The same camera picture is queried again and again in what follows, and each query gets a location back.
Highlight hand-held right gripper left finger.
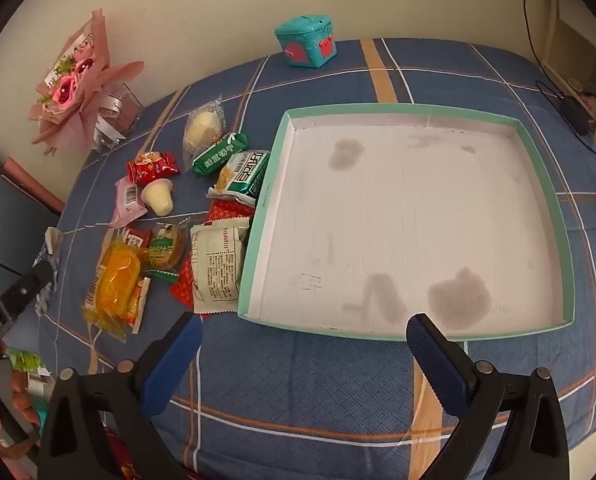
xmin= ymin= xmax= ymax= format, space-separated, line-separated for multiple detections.
xmin=37 ymin=311 xmax=204 ymax=480

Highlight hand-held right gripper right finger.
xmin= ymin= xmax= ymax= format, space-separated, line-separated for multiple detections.
xmin=405 ymin=312 xmax=571 ymax=480

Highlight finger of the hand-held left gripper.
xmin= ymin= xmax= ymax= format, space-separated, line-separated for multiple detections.
xmin=0 ymin=261 xmax=55 ymax=321

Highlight yellow cake packet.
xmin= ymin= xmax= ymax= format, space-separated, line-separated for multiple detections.
xmin=81 ymin=237 xmax=151 ymax=343

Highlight white snack packet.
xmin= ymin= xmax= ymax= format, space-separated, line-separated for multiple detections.
xmin=189 ymin=217 xmax=251 ymax=315

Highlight cookie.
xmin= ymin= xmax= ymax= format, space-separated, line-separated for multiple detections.
xmin=143 ymin=219 xmax=191 ymax=283

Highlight red white milk packet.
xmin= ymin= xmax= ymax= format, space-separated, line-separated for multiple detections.
xmin=115 ymin=227 xmax=154 ymax=251

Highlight pink snack packet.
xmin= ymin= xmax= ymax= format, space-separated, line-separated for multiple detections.
xmin=110 ymin=176 xmax=148 ymax=228

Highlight teal-rimmed white box tray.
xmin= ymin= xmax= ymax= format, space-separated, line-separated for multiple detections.
xmin=237 ymin=102 xmax=576 ymax=343

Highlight large red snack packet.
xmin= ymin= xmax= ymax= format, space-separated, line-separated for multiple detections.
xmin=168 ymin=199 xmax=255 ymax=313

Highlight cream jelly cup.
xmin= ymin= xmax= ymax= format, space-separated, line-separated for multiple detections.
xmin=142 ymin=179 xmax=175 ymax=217

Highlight red candy packet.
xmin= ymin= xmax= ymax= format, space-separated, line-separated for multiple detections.
xmin=126 ymin=151 xmax=181 ymax=186

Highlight white green cracker packet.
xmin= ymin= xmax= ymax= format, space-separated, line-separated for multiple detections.
xmin=207 ymin=149 xmax=270 ymax=207

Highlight dark green snack packet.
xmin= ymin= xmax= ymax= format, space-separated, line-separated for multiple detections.
xmin=192 ymin=131 xmax=250 ymax=177

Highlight clear-wrapped cream bun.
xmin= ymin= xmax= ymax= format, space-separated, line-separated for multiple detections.
xmin=182 ymin=95 xmax=227 ymax=167

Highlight person's left hand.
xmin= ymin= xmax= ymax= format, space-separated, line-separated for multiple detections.
xmin=0 ymin=370 xmax=41 ymax=461

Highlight green printed box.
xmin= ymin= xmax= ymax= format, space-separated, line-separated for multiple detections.
xmin=5 ymin=347 xmax=54 ymax=401

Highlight crumpled blue white paper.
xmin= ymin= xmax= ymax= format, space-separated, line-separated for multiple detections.
xmin=35 ymin=226 xmax=64 ymax=316

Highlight dark screen panel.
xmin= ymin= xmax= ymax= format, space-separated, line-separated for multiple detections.
xmin=0 ymin=155 xmax=64 ymax=321

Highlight blue plaid tablecloth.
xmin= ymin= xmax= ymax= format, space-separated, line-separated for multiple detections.
xmin=38 ymin=37 xmax=596 ymax=480

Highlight clear square vase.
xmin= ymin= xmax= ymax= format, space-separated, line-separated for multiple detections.
xmin=95 ymin=82 xmax=145 ymax=150

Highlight pink flower bouquet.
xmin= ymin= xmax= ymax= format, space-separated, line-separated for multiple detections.
xmin=28 ymin=8 xmax=146 ymax=156

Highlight teal toy box pink hearts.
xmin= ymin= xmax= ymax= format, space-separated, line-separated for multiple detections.
xmin=274 ymin=16 xmax=338 ymax=69

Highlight white wooden furniture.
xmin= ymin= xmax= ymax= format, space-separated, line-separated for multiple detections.
xmin=540 ymin=0 xmax=596 ymax=161

